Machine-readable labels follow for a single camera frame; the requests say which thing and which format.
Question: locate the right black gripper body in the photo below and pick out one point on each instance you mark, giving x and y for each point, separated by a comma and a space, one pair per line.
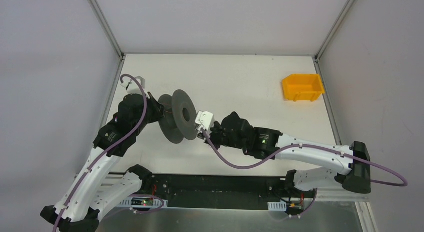
214, 133

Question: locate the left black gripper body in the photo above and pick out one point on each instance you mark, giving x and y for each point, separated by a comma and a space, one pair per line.
154, 106

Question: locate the black cable spool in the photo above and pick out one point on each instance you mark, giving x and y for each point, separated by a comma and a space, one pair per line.
179, 117

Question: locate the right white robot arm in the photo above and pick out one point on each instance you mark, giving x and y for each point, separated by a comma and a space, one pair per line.
345, 166

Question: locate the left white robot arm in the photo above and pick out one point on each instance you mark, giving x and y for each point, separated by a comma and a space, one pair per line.
83, 207

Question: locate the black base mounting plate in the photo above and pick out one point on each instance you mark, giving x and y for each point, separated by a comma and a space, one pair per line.
220, 192

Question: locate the orange plastic bin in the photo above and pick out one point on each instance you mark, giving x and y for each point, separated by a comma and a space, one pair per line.
299, 87

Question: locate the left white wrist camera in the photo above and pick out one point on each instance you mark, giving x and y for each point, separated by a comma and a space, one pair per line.
131, 86

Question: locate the aluminium frame rail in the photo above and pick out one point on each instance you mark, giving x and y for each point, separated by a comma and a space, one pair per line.
322, 194

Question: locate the left white cable duct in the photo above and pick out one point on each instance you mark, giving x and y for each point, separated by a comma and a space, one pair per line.
143, 202

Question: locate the white cable duct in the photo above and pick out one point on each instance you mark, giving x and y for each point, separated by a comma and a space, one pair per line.
277, 206
143, 202

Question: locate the right white cable duct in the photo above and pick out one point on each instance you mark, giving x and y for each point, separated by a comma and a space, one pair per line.
277, 206

